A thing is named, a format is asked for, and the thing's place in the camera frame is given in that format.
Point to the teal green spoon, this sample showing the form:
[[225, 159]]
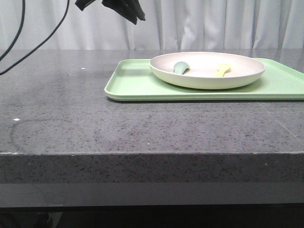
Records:
[[181, 67]]

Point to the light green serving tray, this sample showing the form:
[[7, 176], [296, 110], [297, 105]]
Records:
[[133, 80]]

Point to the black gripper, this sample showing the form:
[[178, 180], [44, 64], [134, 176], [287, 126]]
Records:
[[130, 11]]

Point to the beige round plate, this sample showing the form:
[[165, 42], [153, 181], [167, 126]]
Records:
[[203, 67]]

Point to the white curtain backdrop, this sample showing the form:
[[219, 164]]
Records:
[[168, 25]]

